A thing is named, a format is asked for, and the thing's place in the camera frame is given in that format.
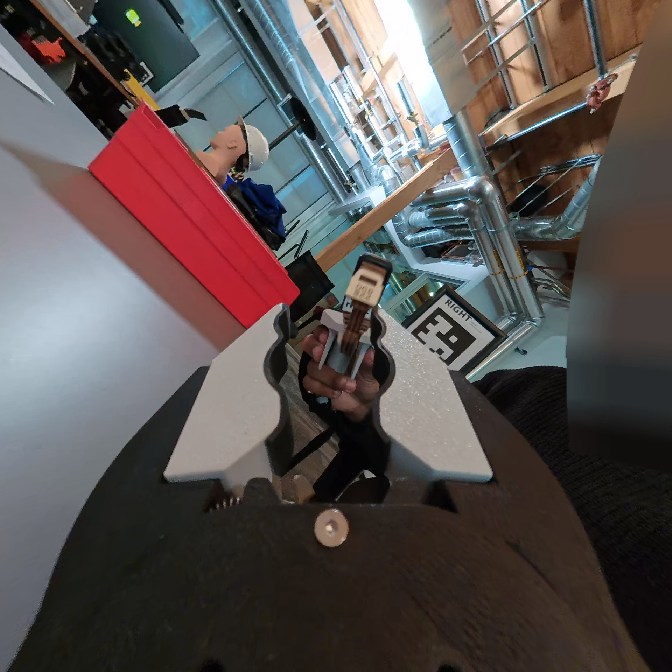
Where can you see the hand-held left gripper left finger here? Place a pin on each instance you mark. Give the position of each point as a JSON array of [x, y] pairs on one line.
[[231, 409]]

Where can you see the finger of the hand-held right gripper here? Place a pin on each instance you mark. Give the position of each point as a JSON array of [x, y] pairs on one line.
[[359, 365], [329, 341]]

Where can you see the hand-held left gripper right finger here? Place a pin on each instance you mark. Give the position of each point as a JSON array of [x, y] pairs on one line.
[[435, 420]]

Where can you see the small wooden animal model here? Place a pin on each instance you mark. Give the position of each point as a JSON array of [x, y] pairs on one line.
[[366, 287]]

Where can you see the person's right forearm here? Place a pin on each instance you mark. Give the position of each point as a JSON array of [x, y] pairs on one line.
[[577, 525]]

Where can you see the grey desk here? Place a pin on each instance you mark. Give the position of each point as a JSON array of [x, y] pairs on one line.
[[78, 325]]

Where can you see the person's right hand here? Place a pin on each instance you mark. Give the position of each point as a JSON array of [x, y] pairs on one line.
[[346, 396]]

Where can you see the black office chair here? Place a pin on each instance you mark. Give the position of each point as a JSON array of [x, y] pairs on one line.
[[309, 286]]

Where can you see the wooden ceiling beam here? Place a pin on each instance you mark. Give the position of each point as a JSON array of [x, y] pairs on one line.
[[383, 207]]

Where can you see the blue jacket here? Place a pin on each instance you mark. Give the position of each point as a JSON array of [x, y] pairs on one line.
[[260, 210]]

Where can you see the red plastic bin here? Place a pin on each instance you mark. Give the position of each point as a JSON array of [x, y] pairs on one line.
[[199, 220]]

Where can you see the white hard hat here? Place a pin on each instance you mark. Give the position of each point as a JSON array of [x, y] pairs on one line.
[[257, 143]]

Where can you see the mannequin head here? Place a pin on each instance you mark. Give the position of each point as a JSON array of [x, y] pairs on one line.
[[223, 152]]

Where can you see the black round lamp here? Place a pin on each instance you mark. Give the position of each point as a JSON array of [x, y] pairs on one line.
[[302, 118]]

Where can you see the red pipe clamp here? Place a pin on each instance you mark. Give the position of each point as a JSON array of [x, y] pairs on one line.
[[598, 92]]

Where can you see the green exit sign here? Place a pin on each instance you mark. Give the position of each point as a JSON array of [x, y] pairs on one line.
[[133, 17]]

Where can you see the smooth silver ventilation duct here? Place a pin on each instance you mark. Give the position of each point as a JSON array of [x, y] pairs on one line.
[[488, 231]]

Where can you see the ribbed silver ventilation duct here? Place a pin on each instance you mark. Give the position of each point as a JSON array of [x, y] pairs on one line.
[[273, 68]]

